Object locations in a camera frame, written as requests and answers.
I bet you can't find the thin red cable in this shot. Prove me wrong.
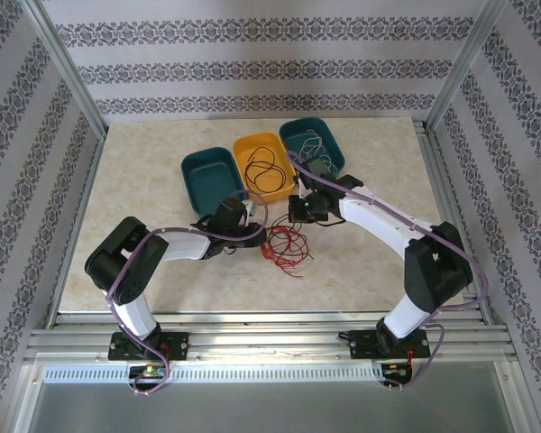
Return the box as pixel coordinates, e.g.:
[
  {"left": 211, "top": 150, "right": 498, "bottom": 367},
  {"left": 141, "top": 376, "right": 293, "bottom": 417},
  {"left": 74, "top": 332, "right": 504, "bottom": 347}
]
[
  {"left": 263, "top": 225, "right": 306, "bottom": 281},
  {"left": 260, "top": 215, "right": 310, "bottom": 267}
]

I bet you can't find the thin white cable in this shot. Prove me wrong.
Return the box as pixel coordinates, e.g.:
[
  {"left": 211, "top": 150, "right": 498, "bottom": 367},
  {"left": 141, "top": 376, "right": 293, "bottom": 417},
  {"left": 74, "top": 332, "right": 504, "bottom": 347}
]
[
  {"left": 297, "top": 134, "right": 339, "bottom": 169},
  {"left": 297, "top": 127, "right": 340, "bottom": 170}
]

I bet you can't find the teal plastic bin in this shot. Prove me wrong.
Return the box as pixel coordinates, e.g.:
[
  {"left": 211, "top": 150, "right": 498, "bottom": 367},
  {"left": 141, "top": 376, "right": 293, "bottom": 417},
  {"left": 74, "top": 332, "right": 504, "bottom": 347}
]
[
  {"left": 278, "top": 116, "right": 346, "bottom": 181},
  {"left": 180, "top": 146, "right": 247, "bottom": 217}
]

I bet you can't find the yellow plastic bin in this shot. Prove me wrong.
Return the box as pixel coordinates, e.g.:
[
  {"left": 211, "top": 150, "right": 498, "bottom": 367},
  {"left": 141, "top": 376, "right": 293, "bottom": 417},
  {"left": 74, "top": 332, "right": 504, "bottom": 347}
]
[{"left": 231, "top": 131, "right": 298, "bottom": 205}]

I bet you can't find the grey metal panel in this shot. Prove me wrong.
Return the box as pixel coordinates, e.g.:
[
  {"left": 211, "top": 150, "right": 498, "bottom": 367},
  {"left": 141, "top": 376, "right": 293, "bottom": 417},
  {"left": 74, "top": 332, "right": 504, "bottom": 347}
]
[{"left": 26, "top": 382, "right": 515, "bottom": 433}]

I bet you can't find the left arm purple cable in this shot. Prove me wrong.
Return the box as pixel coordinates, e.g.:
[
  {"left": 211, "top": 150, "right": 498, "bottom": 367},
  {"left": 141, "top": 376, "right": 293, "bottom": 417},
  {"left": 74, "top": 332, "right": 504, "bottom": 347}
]
[{"left": 105, "top": 189, "right": 271, "bottom": 396}]

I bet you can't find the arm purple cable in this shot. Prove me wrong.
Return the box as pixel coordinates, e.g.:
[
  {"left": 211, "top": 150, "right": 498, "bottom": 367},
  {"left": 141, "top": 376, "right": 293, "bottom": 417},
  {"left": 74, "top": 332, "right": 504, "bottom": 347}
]
[
  {"left": 105, "top": 189, "right": 271, "bottom": 396},
  {"left": 286, "top": 151, "right": 491, "bottom": 393}
]

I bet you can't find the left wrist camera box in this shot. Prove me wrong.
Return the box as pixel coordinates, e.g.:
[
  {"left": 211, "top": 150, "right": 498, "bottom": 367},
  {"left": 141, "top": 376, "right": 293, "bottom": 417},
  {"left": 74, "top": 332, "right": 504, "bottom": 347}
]
[{"left": 215, "top": 197, "right": 261, "bottom": 226}]

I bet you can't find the aluminium mounting rail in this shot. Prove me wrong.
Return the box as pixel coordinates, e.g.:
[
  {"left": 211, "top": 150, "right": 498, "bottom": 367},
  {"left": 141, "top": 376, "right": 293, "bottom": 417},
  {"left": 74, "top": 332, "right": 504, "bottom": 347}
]
[{"left": 24, "top": 309, "right": 518, "bottom": 362}]

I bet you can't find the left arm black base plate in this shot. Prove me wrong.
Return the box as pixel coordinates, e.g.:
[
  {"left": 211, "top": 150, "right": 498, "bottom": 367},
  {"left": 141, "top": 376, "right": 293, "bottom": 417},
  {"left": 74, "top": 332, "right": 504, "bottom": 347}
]
[{"left": 107, "top": 331, "right": 190, "bottom": 362}]

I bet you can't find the aluminium side rail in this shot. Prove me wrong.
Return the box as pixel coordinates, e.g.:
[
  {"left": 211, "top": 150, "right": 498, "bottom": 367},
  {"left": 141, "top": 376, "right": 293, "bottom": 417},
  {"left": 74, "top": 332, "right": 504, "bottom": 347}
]
[
  {"left": 47, "top": 133, "right": 107, "bottom": 328},
  {"left": 412, "top": 119, "right": 497, "bottom": 326}
]

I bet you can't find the white slotted cable duct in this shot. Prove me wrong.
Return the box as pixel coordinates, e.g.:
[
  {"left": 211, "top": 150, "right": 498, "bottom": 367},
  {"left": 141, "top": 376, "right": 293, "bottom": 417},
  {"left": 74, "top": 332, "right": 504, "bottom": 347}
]
[{"left": 42, "top": 364, "right": 385, "bottom": 384}]

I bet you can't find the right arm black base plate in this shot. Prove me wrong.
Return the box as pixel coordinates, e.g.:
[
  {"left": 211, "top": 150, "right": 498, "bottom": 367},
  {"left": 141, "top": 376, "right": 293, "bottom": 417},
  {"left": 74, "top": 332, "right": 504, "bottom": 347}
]
[{"left": 349, "top": 330, "right": 432, "bottom": 361}]

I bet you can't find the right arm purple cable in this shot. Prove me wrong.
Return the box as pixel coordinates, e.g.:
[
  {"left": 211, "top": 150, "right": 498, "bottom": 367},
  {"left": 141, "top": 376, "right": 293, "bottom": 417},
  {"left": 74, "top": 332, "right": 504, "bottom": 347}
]
[{"left": 286, "top": 151, "right": 491, "bottom": 393}]

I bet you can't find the aluminium frame post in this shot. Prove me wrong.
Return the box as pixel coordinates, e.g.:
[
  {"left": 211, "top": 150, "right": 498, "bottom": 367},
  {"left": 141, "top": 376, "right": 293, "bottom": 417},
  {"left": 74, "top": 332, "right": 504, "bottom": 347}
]
[
  {"left": 24, "top": 0, "right": 107, "bottom": 136},
  {"left": 426, "top": 0, "right": 513, "bottom": 132}
]

